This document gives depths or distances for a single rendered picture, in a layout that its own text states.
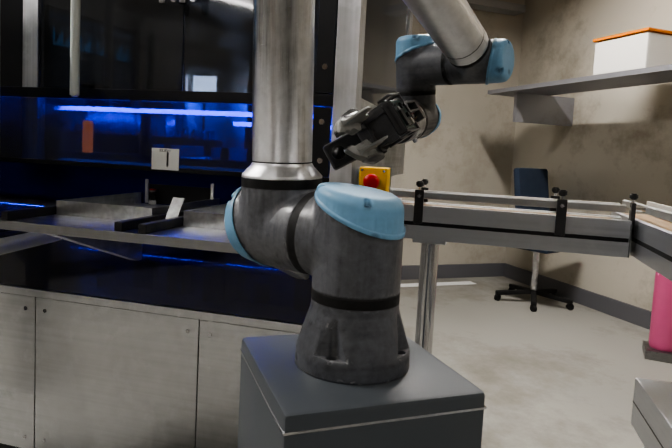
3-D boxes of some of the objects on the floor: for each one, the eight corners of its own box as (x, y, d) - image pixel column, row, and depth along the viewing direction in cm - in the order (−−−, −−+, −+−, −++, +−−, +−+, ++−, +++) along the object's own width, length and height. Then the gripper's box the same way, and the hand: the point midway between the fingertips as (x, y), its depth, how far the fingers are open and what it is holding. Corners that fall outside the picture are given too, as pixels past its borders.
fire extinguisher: (702, 363, 305) (714, 251, 300) (665, 368, 296) (677, 252, 291) (658, 346, 331) (669, 243, 326) (624, 350, 321) (634, 243, 316)
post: (317, 528, 156) (357, -258, 140) (337, 532, 155) (381, -261, 138) (310, 543, 150) (352, -277, 133) (331, 548, 149) (376, -281, 132)
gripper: (406, 82, 97) (356, 86, 78) (437, 133, 96) (393, 149, 77) (368, 109, 101) (312, 118, 82) (397, 158, 100) (347, 179, 82)
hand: (341, 142), depth 82 cm, fingers closed
